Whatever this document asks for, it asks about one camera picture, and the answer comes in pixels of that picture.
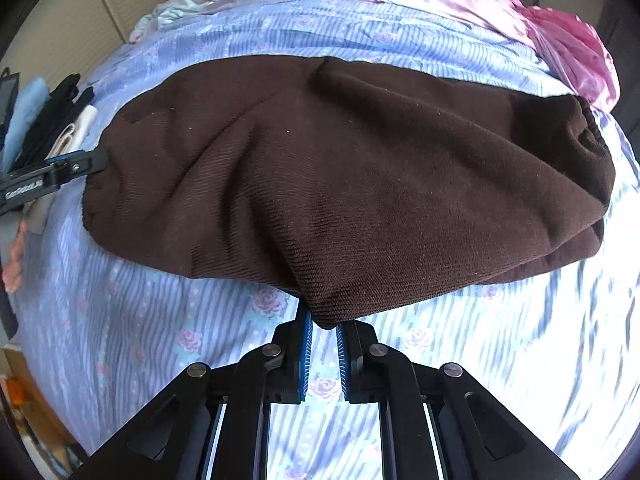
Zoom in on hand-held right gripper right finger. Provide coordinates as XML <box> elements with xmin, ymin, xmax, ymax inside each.
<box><xmin>335</xmin><ymin>319</ymin><xmax>581</xmax><ymax>480</ymax></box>

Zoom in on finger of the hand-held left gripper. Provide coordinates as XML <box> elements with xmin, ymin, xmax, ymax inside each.
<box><xmin>47</xmin><ymin>148</ymin><xmax>109</xmax><ymax>186</ymax></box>

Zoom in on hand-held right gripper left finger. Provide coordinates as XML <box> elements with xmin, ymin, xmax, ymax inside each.
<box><xmin>65</xmin><ymin>305</ymin><xmax>316</xmax><ymax>480</ymax></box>

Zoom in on brown pants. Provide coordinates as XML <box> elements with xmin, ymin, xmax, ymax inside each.
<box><xmin>80</xmin><ymin>55</ymin><xmax>617</xmax><ymax>331</ymax></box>

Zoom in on person's left hand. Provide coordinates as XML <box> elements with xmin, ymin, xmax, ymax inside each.
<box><xmin>1</xmin><ymin>220</ymin><xmax>30</xmax><ymax>283</ymax></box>

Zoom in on white cloth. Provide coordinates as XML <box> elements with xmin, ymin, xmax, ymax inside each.
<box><xmin>50</xmin><ymin>105</ymin><xmax>98</xmax><ymax>155</ymax></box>

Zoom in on black garment pile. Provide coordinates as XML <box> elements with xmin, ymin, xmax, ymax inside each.
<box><xmin>15</xmin><ymin>72</ymin><xmax>96</xmax><ymax>171</ymax></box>

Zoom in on light blue cloth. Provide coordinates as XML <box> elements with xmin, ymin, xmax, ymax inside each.
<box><xmin>2</xmin><ymin>77</ymin><xmax>51</xmax><ymax>172</ymax></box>

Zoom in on black framed object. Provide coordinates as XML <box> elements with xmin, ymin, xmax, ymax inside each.
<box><xmin>0</xmin><ymin>67</ymin><xmax>21</xmax><ymax>133</ymax></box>

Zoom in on beige headboard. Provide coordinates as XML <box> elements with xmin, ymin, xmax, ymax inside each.
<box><xmin>10</xmin><ymin>0</ymin><xmax>241</xmax><ymax>61</ymax></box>

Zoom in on blue striped floral bedsheet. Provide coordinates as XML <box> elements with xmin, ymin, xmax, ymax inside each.
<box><xmin>10</xmin><ymin>0</ymin><xmax>640</xmax><ymax>480</ymax></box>

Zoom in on pale floral cloth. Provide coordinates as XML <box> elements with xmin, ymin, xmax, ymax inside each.
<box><xmin>129</xmin><ymin>0</ymin><xmax>261</xmax><ymax>44</ymax></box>

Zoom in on cardboard box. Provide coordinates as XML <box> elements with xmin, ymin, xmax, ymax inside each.
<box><xmin>0</xmin><ymin>347</ymin><xmax>83</xmax><ymax>467</ymax></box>

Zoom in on pink satin quilt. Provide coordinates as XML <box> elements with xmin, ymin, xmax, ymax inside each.
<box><xmin>235</xmin><ymin>0</ymin><xmax>621</xmax><ymax>113</ymax></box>

